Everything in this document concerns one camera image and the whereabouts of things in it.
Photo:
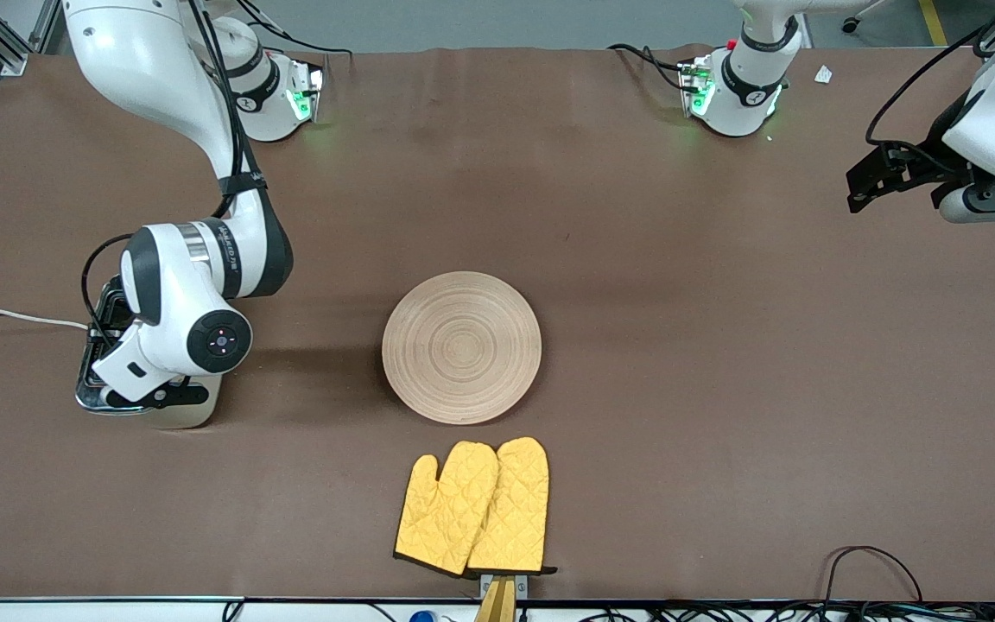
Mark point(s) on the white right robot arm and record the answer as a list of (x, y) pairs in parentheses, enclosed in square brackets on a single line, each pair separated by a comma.
[(135, 52)]

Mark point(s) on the round wooden plate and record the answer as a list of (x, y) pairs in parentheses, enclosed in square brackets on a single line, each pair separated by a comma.
[(463, 345)]

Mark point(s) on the aluminium frame profile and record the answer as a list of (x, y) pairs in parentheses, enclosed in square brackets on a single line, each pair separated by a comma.
[(5, 50)]

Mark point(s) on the beige chrome two-slot toaster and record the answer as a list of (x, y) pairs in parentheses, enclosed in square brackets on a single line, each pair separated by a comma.
[(182, 418)]

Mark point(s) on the small blue object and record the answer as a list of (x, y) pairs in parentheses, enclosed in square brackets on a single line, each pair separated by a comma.
[(422, 617)]

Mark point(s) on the white paper scrap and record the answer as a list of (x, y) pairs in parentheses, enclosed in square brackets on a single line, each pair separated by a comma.
[(823, 74)]

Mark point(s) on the yellow quilted oven mitt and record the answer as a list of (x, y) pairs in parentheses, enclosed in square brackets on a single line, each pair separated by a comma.
[(446, 510), (515, 510)]

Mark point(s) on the brown table cover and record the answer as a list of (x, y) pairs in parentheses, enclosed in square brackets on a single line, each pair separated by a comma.
[(636, 216)]

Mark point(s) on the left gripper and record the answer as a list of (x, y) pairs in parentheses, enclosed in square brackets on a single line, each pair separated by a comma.
[(927, 163)]

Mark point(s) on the small metal bracket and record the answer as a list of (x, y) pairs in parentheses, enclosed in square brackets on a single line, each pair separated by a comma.
[(522, 584)]

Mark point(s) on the black caster wheel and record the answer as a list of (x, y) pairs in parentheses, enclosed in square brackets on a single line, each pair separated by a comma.
[(851, 26)]

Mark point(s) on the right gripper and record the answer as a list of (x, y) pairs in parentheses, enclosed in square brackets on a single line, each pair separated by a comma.
[(110, 317)]

